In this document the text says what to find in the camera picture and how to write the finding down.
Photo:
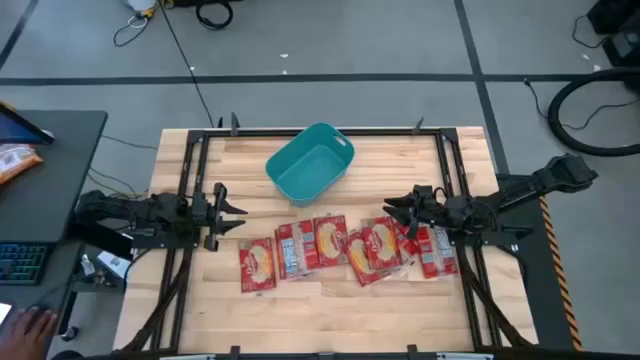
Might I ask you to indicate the black tablet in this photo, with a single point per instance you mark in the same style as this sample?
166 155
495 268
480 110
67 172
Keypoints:
100 240

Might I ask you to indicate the black desk caster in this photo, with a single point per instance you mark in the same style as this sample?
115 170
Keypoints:
70 333

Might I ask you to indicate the black desk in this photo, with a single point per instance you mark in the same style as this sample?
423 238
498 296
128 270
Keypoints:
50 200

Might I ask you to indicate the black keyboard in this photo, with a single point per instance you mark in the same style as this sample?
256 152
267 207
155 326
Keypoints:
22 262

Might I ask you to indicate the teal plastic basket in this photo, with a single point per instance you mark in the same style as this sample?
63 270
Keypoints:
310 170

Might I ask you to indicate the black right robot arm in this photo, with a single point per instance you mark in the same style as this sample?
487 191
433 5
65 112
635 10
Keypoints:
520 192

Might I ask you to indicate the black monitor blue screen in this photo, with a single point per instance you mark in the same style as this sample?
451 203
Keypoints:
15 130

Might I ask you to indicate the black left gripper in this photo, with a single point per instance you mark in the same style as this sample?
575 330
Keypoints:
202 215

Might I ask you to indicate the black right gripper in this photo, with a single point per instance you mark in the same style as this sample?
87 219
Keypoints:
435 210

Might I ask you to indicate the yellow plug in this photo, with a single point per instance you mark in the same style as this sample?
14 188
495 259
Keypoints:
146 13

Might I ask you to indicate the black aluminium rig frame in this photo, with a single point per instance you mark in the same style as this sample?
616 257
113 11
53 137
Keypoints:
325 132

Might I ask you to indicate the white plastic bin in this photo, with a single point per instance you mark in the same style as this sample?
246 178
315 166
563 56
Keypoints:
141 4

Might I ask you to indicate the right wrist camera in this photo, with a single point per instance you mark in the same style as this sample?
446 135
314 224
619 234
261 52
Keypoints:
423 192

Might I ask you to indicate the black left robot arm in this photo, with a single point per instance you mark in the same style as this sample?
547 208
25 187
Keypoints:
150 212

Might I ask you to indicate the person's hand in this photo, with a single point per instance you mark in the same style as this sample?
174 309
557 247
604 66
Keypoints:
27 335

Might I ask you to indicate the black base plate hazard stripe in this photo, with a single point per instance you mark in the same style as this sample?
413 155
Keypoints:
537 270

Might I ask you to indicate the black equipment case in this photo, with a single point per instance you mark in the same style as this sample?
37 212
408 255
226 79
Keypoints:
620 20

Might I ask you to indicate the orange snack bag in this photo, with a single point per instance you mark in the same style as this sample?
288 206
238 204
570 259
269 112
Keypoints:
17 162

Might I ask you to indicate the white power adapter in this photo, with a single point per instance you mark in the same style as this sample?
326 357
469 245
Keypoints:
114 262

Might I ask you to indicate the red popcorn bag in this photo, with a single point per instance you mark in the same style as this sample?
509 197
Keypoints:
437 252
407 246
382 242
257 265
361 265
296 250
330 241

